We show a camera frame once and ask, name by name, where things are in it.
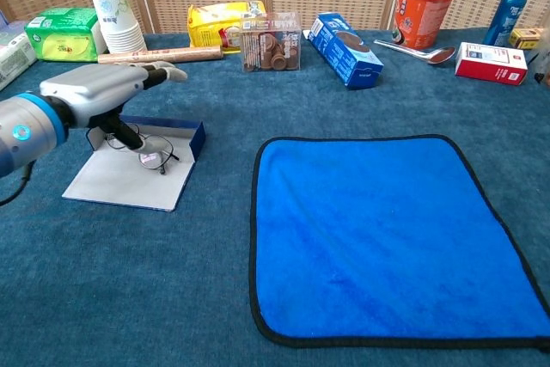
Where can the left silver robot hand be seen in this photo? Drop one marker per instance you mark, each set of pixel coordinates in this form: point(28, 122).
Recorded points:
point(94, 87)

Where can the wire-frame eyeglasses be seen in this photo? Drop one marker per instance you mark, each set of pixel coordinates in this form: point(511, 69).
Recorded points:
point(150, 158)

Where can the blue glasses case grey lining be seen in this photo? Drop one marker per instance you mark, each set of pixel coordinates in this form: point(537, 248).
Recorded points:
point(129, 184)

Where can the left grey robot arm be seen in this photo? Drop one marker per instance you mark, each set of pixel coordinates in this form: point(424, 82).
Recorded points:
point(26, 135)

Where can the green tissue pack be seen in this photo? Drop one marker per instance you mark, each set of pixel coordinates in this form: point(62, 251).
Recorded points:
point(60, 40)

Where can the white paper cup stack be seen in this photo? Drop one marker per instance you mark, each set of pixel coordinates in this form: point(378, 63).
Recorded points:
point(114, 10)

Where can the pastel tissue multipack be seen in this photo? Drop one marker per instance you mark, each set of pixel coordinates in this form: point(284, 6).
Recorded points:
point(15, 62)

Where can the brown paper wrapped roll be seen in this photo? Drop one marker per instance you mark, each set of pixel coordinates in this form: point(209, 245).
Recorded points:
point(180, 54)

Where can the pale blue tissue bag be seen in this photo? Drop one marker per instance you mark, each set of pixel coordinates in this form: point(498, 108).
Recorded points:
point(10, 27)

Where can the yellow bread package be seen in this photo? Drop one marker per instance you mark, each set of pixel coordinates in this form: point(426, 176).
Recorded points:
point(215, 19)

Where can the clear box brown cookies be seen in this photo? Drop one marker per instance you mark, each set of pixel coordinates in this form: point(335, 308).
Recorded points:
point(270, 47)

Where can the teal table carpet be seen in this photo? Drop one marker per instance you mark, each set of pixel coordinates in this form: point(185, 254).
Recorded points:
point(172, 298)

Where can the long blue cookie box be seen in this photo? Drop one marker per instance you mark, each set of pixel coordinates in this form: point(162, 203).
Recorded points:
point(344, 53)

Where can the blue cloth black trim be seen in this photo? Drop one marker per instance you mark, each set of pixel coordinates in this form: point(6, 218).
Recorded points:
point(386, 234)

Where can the orange instant noodle tub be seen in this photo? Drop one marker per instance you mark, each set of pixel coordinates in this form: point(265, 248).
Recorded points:
point(421, 10)

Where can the metal spoon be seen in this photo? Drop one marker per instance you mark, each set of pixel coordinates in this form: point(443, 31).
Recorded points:
point(442, 56)

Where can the red white small box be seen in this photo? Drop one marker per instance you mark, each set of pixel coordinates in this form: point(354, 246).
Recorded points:
point(490, 64)

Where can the blue spray bottle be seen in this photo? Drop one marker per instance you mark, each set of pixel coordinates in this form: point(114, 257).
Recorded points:
point(509, 10)

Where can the yellow brown small box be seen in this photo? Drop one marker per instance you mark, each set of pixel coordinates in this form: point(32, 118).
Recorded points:
point(524, 37)

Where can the clear bag of biscuits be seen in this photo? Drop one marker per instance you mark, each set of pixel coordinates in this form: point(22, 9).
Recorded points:
point(545, 70)

